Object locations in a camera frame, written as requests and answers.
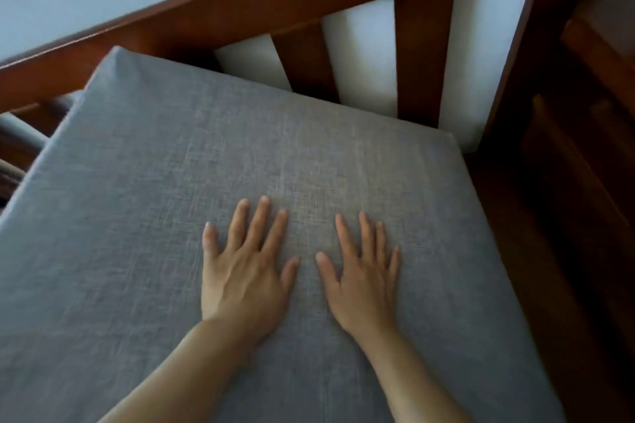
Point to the person's left hand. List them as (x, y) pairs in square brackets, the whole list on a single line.
[(243, 289)]

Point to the person's right hand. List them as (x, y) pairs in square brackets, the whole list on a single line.
[(364, 299)]

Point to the grey cushion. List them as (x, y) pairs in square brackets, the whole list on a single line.
[(149, 189)]

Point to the person's left forearm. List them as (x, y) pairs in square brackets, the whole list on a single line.
[(183, 378)]

